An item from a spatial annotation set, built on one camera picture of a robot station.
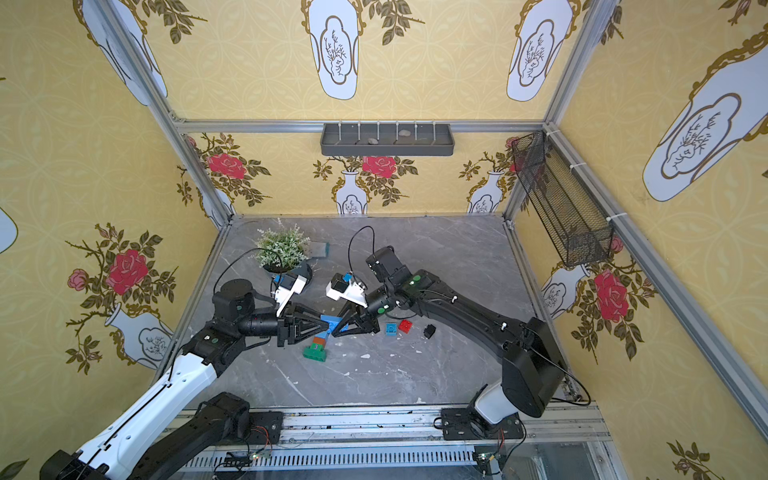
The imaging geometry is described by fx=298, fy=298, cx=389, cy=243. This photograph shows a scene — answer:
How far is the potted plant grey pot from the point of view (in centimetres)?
89

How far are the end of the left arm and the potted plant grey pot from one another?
27 cm

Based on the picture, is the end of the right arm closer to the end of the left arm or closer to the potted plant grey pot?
the end of the left arm

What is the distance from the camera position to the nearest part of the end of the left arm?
0.62m
